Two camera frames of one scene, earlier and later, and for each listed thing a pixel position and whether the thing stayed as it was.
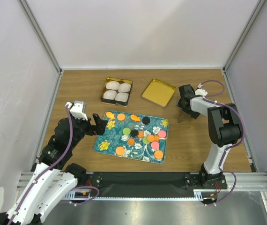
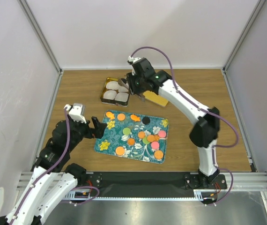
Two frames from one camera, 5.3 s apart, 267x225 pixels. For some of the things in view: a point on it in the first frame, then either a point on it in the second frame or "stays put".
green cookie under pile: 144,140 stays put
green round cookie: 126,131 stays put
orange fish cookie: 134,117 stays put
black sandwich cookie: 134,132 -> 124,80
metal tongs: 183,116 -> 123,82
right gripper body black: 194,114 -> 135,83
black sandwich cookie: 145,120 stays put
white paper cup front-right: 122,97 stays put
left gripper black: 98,129 stays put
